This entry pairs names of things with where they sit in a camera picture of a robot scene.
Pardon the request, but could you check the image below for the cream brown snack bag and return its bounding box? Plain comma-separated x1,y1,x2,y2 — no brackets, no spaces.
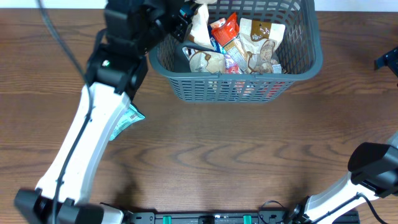
188,4,214,50

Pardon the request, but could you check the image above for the orange cracker package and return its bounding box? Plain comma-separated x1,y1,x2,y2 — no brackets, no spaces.
211,12,285,98

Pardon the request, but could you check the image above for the grey plastic basket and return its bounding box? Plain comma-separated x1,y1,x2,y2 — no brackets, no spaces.
149,0,323,103

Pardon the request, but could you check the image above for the colourful tissue pack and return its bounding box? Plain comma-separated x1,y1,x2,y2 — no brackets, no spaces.
208,14,248,74

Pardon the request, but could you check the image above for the teal snack wrapper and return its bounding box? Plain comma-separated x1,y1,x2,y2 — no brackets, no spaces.
109,103,146,141

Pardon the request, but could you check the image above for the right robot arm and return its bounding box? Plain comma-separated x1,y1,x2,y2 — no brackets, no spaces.
288,134,397,223

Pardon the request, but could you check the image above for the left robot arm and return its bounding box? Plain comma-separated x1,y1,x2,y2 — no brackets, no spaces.
14,0,198,223

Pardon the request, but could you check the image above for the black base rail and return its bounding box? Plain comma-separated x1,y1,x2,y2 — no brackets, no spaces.
124,208,361,224

